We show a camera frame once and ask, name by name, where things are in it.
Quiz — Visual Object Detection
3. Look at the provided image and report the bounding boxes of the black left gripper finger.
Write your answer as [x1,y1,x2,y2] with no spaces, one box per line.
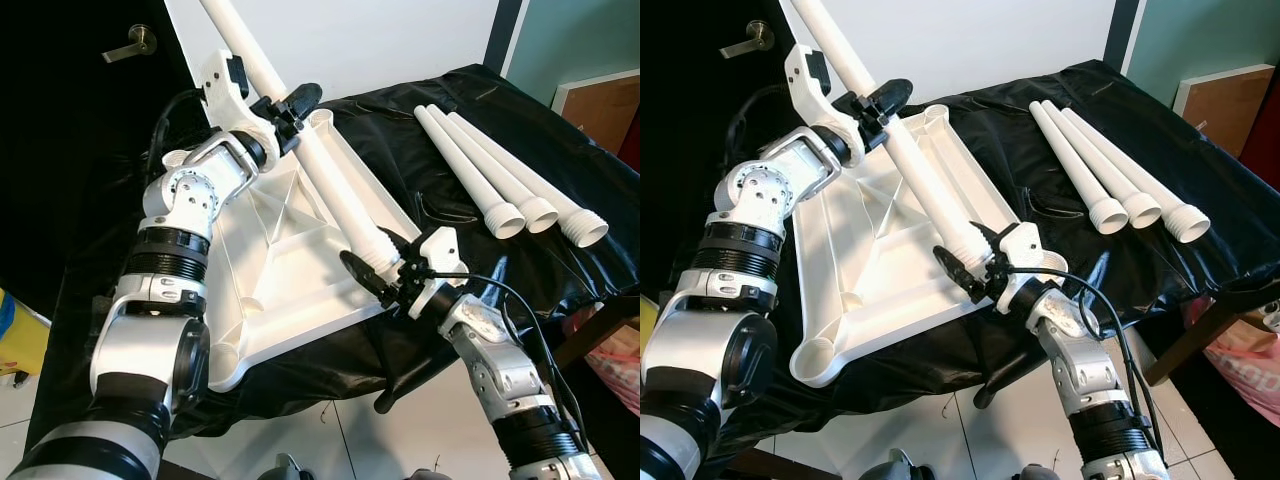
[868,78,914,116]
[280,82,323,116]

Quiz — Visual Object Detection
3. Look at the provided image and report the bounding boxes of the white plastic children table top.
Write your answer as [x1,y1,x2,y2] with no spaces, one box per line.
[788,103,1071,389]
[160,108,471,393]

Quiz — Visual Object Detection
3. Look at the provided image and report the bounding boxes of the black plastic sheet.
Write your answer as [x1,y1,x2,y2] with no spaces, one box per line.
[690,58,1280,441]
[30,62,641,441]

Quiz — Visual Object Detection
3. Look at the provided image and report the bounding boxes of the black door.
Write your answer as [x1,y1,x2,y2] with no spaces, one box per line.
[640,0,816,301]
[0,0,201,301]

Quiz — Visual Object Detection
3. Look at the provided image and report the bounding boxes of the dark wooden table leg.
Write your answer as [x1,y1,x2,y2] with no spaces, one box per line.
[1143,275,1280,388]
[553,295,641,371]

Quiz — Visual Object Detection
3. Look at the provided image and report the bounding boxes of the pink paper bag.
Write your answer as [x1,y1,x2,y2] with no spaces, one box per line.
[560,305,641,416]
[1185,298,1280,426]

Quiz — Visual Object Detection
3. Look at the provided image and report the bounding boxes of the dark red object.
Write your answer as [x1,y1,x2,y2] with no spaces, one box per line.
[1238,60,1280,191]
[620,110,641,171]

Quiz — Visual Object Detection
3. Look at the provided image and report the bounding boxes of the black rubber floor mat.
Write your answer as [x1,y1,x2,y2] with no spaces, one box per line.
[1160,340,1280,480]

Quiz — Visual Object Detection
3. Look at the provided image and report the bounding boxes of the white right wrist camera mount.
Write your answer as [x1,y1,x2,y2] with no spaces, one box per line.
[990,222,1051,316]
[405,227,471,321]

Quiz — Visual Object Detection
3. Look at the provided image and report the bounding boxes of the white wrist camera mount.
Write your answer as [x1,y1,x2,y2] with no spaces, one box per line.
[990,222,1051,316]
[783,42,851,136]
[405,227,471,321]
[200,48,276,141]

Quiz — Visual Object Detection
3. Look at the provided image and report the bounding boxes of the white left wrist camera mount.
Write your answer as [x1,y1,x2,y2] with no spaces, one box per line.
[200,48,276,141]
[783,42,851,136]

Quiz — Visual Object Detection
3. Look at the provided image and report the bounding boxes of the brass door handle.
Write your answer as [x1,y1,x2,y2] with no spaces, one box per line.
[102,24,159,65]
[718,20,776,59]

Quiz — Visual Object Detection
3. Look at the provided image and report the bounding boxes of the brown board with white frame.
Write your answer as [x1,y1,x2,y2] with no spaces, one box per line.
[552,68,641,156]
[1172,63,1276,159]

